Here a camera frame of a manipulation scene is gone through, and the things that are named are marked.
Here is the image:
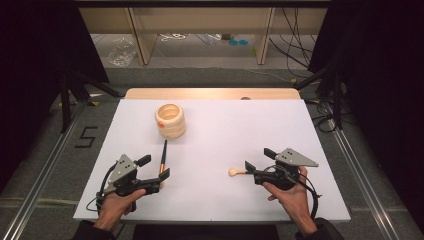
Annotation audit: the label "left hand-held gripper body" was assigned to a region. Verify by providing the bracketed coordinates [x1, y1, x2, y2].
[103, 153, 161, 198]

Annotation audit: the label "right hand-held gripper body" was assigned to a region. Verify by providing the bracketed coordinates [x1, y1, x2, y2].
[253, 147, 320, 192]

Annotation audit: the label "fluffy cream-headed makeup brush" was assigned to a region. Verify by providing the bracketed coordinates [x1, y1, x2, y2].
[227, 167, 248, 178]

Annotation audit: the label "dark-handled wooden utensil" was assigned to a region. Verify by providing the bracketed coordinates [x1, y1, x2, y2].
[159, 139, 168, 175]

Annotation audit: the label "cream ringed brush holder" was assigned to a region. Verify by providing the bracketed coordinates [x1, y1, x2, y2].
[154, 102, 187, 140]

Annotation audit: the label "person's right hand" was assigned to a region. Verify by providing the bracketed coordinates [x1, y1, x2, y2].
[262, 166, 318, 238]

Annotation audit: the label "person's left hand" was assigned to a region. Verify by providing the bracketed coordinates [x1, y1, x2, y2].
[93, 188, 148, 233]

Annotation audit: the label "white table mat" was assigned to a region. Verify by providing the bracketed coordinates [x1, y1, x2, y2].
[72, 98, 352, 224]

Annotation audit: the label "black metal stand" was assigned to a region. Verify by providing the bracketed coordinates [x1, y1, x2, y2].
[293, 62, 345, 131]
[59, 70, 122, 135]

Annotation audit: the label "wooden table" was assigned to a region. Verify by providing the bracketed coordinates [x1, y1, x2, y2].
[124, 87, 302, 101]

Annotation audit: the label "clear plastic bag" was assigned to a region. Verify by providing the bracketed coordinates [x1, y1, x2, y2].
[105, 36, 138, 68]

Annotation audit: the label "dark curtain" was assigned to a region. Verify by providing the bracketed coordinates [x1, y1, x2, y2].
[0, 0, 111, 194]
[308, 0, 424, 231]

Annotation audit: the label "wooden shelf unit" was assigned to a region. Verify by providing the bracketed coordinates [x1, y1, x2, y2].
[79, 6, 329, 66]

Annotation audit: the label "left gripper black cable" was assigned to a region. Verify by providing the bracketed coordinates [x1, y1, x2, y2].
[85, 162, 118, 213]

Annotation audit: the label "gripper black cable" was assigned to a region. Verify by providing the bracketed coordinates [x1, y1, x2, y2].
[85, 162, 118, 213]
[273, 164, 323, 220]

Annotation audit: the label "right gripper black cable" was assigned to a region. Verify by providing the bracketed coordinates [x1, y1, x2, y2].
[273, 164, 323, 220]

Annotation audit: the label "black floor cables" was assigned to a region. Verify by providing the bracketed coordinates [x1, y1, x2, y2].
[307, 97, 353, 134]

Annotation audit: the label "metal floor rail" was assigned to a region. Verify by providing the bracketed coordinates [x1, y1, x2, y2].
[0, 102, 86, 240]
[328, 118, 399, 240]

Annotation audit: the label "hanging black cables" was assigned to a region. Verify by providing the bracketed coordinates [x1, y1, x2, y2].
[268, 7, 315, 80]

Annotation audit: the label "white cord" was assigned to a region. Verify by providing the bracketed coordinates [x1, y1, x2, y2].
[159, 32, 188, 43]

